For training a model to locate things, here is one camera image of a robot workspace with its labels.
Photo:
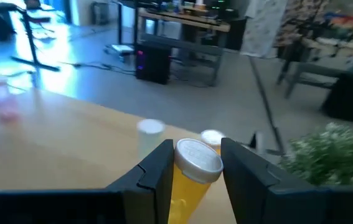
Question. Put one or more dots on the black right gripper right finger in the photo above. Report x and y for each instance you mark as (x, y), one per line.
(257, 193)

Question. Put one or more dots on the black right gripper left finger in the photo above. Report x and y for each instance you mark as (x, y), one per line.
(151, 193)

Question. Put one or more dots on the orange medicine bottle white cap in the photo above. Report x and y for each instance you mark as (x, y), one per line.
(212, 138)
(191, 186)

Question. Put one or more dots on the teal medicine bottle white cap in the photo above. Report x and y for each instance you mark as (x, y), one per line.
(149, 133)

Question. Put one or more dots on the green potted plant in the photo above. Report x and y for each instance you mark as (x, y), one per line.
(335, 155)

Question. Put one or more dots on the black computer tower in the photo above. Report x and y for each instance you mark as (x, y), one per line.
(152, 62)

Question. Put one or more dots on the grey table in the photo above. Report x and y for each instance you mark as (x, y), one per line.
(319, 71)

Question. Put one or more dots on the white floor device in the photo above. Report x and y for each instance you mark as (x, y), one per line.
(121, 49)

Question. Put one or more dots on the white printed hanging cloth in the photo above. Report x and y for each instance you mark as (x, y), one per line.
(263, 28)

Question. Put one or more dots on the wooden table with clutter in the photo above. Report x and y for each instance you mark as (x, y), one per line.
(188, 21)

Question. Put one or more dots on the brown patterned hanging cloth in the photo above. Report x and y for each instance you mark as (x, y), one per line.
(300, 18)

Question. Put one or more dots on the black stand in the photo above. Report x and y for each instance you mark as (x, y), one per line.
(31, 40)

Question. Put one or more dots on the wooden shelf black metal frame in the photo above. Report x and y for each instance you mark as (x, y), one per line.
(54, 149)

